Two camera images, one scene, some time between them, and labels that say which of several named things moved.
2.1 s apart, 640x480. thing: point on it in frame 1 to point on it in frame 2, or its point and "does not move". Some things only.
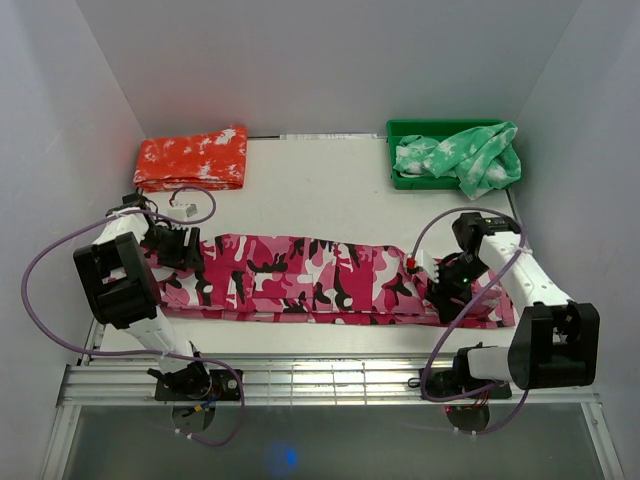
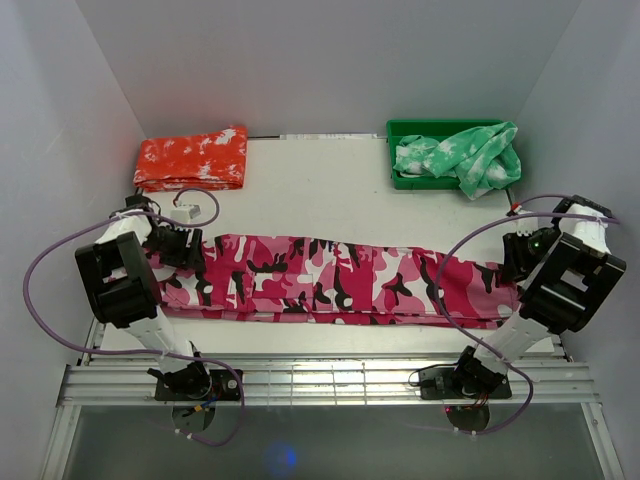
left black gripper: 183,255 does not move
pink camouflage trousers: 284,279 does not move
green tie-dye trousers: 482,159 does not move
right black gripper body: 456,279 to 526,252
